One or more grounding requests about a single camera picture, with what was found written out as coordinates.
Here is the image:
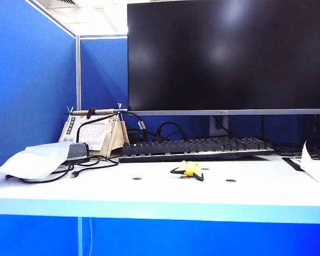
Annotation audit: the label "white paper sheet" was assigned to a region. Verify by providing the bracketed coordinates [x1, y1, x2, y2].
[293, 138, 320, 185]

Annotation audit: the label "grey black adapter box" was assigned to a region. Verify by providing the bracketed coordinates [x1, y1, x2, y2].
[68, 142, 90, 161]

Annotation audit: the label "desk calendar with beige stand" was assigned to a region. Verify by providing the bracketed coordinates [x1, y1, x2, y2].
[58, 103, 131, 157]

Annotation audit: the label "black looped cable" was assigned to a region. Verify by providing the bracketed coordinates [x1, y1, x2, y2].
[156, 121, 189, 142]

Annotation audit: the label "thin white hanging cable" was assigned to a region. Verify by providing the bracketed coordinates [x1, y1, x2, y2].
[87, 217, 93, 256]

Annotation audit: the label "aluminium desk panel strip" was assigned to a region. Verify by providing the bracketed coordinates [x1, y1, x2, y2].
[77, 217, 82, 256]

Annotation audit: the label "black USB cable gold plug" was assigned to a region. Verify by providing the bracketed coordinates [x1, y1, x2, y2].
[70, 154, 119, 179]

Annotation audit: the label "white padded envelope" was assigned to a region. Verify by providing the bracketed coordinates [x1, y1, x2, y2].
[0, 141, 75, 180]

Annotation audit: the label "large black computer monitor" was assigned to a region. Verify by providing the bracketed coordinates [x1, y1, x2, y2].
[127, 0, 320, 116]

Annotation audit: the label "yellow plush doll black limbs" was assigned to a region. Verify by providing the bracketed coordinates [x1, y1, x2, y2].
[170, 160, 204, 182]

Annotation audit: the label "black monitor cables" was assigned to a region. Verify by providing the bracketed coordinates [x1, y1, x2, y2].
[260, 114, 310, 157]

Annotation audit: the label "ceiling air vent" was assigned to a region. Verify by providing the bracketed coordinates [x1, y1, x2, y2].
[52, 0, 78, 7]

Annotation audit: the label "black cable with ferrite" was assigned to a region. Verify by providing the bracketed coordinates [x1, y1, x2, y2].
[76, 110, 146, 143]

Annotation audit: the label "silver monitor stand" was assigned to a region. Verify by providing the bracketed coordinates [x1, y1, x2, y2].
[209, 115, 229, 138]

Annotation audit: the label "black mechanical keyboard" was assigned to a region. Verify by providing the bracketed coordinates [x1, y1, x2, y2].
[118, 136, 275, 163]

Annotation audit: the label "thick black cable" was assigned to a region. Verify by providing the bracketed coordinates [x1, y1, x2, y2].
[4, 162, 75, 185]

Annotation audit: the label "aluminium partition post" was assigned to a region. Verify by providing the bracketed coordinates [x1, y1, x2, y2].
[75, 34, 82, 111]

